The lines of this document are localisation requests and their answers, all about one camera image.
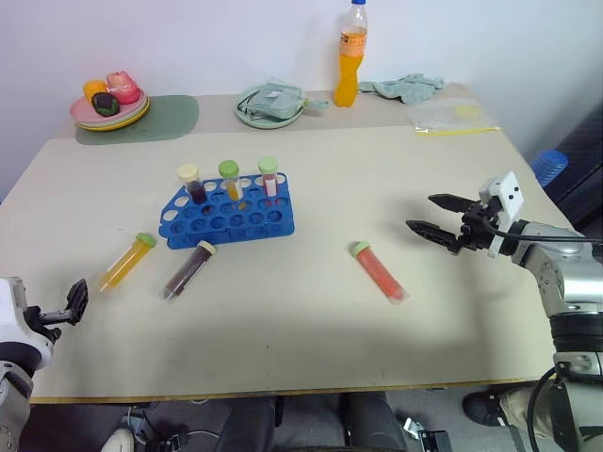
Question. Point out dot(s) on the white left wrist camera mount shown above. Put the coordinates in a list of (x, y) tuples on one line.
[(14, 311)]

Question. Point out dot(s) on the light green fabric pouch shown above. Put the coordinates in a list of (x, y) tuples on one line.
[(275, 103)]

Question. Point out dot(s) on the orange soda plastic bottle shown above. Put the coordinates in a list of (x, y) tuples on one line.
[(349, 75)]

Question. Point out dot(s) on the yellow round plate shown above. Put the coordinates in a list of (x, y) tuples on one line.
[(134, 120)]

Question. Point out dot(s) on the khaki trouser leg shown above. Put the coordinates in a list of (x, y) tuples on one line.
[(520, 405)]

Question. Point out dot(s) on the green placemat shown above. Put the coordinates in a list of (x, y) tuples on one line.
[(174, 117)]

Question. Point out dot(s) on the crumpled light green cloth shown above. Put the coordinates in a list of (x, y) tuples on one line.
[(410, 89)]

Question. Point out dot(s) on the orange liquid tube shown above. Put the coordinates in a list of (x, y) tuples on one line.
[(379, 273)]

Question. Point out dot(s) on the yellow liquid tube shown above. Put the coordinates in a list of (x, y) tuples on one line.
[(125, 263)]

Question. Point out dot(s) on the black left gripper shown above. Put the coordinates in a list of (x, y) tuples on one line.
[(52, 318)]

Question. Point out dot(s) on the pink toy food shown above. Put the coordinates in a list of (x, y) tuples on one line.
[(123, 87)]

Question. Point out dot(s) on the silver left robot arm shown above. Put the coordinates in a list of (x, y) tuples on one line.
[(11, 400)]

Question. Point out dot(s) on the clear zip plastic bag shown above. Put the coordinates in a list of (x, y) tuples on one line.
[(443, 117)]

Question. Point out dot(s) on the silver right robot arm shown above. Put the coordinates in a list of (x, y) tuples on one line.
[(565, 278)]

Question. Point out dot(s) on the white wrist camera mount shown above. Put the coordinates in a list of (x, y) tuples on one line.
[(14, 311), (506, 193)]

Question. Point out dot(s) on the light green round plate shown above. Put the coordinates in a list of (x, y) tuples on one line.
[(249, 120)]

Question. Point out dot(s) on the pink tube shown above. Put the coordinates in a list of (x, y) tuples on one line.
[(269, 181)]

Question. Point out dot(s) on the black shoe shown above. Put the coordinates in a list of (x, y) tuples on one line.
[(480, 407)]

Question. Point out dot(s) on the blue ribbed stack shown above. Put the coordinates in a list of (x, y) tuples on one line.
[(549, 167)]

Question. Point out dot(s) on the white shoe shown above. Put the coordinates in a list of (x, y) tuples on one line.
[(118, 440)]

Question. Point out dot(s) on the dark rounded shape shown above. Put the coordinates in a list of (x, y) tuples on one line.
[(374, 421)]

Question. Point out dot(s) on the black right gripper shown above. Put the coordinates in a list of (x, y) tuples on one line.
[(476, 230)]

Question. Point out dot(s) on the orange toy food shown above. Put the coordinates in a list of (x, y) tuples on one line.
[(93, 88)]

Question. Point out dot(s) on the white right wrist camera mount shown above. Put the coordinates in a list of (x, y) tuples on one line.
[(506, 193)]

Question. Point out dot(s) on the blue plastic test tube rack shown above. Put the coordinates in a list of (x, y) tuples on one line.
[(235, 226)]

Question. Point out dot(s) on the small black box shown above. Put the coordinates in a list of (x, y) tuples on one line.
[(435, 441)]

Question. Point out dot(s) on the black carbon-pattern object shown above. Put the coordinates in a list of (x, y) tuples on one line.
[(581, 165)]

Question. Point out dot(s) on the pink round plate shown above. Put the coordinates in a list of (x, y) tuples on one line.
[(85, 113)]

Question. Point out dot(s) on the dark brown toy food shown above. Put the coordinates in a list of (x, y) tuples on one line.
[(104, 103)]

